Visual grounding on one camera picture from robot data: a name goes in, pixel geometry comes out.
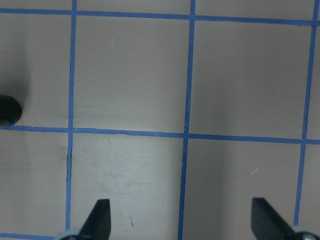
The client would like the dark glass wine bottle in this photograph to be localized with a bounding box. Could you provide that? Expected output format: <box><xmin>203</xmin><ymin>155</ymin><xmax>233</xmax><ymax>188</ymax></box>
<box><xmin>0</xmin><ymin>95</ymin><xmax>23</xmax><ymax>128</ymax></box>

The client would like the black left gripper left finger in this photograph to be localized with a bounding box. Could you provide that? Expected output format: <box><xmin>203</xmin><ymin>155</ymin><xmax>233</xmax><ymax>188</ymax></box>
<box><xmin>78</xmin><ymin>199</ymin><xmax>111</xmax><ymax>240</ymax></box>

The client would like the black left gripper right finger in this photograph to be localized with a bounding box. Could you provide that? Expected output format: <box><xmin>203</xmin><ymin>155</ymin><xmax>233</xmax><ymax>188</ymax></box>
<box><xmin>251</xmin><ymin>197</ymin><xmax>299</xmax><ymax>240</ymax></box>

